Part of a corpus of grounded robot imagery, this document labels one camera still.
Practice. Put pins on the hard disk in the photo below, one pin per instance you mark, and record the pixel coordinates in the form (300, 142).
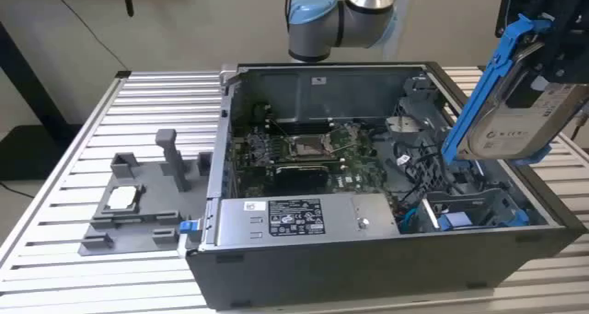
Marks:
(501, 134)

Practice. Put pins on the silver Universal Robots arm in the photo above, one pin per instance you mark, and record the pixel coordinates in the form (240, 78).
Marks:
(318, 34)

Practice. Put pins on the disk bay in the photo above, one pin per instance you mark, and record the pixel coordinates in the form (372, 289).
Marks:
(464, 198)

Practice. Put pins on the grey metal drive cage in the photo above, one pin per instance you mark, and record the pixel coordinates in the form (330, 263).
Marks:
(414, 103)

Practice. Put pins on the green motherboard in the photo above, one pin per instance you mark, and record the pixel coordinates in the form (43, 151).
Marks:
(359, 148)

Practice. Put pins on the CPU socket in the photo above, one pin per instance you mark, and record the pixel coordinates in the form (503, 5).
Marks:
(306, 146)

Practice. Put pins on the black graphics card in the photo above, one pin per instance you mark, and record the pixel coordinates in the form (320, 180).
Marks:
(302, 180)

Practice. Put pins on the black open PC case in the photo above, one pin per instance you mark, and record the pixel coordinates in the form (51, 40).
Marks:
(350, 276)

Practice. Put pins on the silver power supply unit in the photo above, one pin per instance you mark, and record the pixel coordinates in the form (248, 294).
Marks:
(239, 231)

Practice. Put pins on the blue case latch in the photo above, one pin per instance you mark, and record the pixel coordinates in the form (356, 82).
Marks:
(188, 227)

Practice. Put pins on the grey parts rack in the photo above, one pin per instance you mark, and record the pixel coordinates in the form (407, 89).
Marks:
(156, 196)

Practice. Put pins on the silver CPU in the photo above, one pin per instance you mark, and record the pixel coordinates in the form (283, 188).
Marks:
(123, 197)

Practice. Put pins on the green RAM stick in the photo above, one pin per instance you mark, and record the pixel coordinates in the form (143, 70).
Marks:
(136, 219)

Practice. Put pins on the black monitor stand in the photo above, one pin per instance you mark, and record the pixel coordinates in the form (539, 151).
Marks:
(27, 145)

